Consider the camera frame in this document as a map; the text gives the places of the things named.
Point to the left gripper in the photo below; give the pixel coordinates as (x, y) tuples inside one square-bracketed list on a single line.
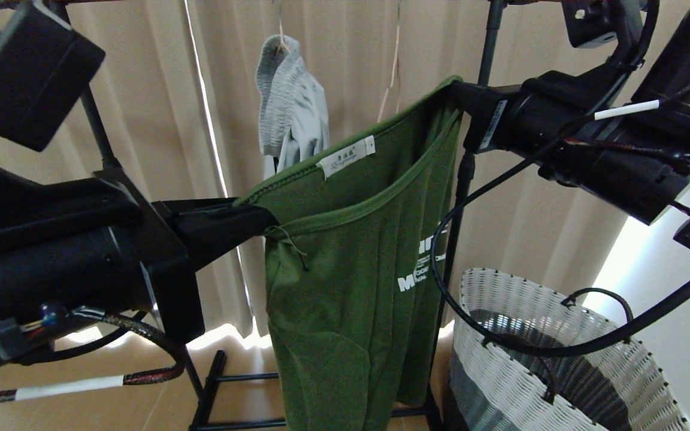
[(81, 275)]

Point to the pink clothes hanger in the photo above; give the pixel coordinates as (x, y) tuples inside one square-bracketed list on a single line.
[(282, 42), (396, 54)]

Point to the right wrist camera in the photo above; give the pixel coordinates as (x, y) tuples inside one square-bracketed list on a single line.
[(596, 24)]

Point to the pale grey shorts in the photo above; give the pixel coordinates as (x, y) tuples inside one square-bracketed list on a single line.
[(291, 108)]

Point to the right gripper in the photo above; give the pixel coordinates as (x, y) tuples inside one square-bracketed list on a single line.
[(590, 149)]

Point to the white laundry basket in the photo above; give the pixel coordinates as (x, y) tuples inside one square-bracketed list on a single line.
[(501, 287)]

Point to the green garment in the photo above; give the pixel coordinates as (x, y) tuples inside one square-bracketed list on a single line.
[(351, 269)]

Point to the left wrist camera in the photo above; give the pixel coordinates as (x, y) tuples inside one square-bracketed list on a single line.
[(27, 78)]

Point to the black clothes rack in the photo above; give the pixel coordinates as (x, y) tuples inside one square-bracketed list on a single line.
[(487, 42)]

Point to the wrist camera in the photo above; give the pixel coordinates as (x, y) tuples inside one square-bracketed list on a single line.
[(27, 78), (596, 24)]

